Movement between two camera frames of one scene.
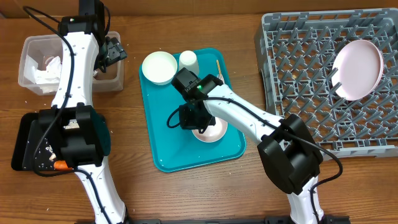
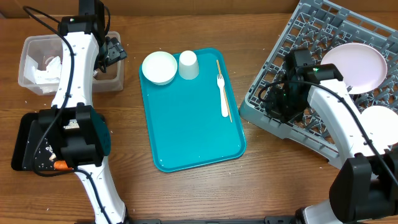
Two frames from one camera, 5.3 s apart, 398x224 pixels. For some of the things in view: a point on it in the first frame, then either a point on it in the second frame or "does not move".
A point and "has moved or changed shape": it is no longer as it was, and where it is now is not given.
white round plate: (357, 70) has moved or changed shape
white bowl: (159, 67) does not move
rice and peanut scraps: (53, 156) does not move
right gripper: (186, 122) → (273, 107)
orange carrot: (61, 165) does not move
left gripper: (116, 52) does not move
